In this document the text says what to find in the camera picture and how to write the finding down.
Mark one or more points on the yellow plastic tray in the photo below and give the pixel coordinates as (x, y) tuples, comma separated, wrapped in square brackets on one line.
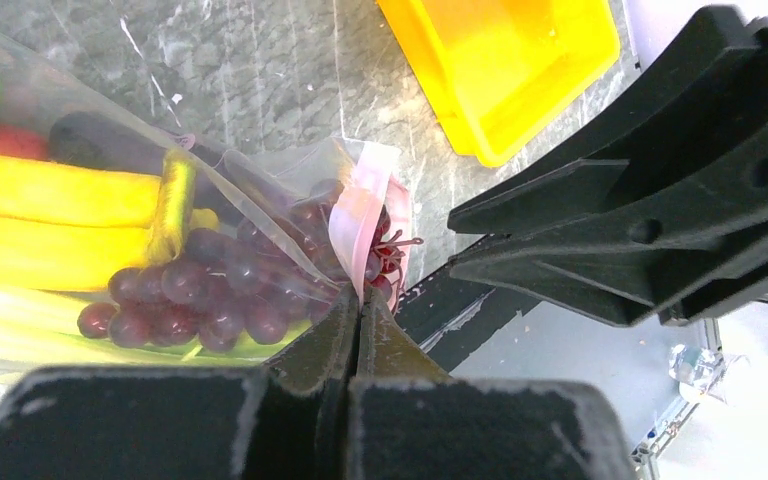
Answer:
[(496, 73)]

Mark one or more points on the clear pink zip top bag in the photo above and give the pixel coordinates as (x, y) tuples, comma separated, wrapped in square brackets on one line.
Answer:
[(370, 226)]

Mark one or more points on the orange red mango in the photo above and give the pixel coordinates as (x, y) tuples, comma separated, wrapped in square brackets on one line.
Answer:
[(22, 143)]

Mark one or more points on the yellow banana bunch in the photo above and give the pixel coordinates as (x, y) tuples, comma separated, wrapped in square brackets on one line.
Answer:
[(69, 228)]

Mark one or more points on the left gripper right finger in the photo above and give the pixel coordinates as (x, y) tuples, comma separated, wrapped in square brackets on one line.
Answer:
[(408, 419)]

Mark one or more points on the green white celery stalk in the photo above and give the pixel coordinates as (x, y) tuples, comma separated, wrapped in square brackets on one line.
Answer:
[(41, 328)]

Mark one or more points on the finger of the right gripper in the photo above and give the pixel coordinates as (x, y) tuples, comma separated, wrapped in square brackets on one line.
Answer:
[(696, 249), (704, 95)]

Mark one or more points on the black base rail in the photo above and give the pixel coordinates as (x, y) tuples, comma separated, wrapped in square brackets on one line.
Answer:
[(451, 318)]

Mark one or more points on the clear plastic bottle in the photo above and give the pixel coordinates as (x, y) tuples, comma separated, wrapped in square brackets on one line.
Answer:
[(706, 376)]

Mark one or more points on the aluminium frame rail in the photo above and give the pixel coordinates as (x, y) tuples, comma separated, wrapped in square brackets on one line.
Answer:
[(722, 431)]

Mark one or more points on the purple eggplant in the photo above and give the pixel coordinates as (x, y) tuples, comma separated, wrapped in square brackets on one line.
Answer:
[(91, 140)]

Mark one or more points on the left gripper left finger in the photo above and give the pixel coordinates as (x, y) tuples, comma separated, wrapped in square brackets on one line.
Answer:
[(279, 420)]

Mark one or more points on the purple grape bunch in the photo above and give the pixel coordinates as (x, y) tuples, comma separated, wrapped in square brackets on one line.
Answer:
[(226, 288)]

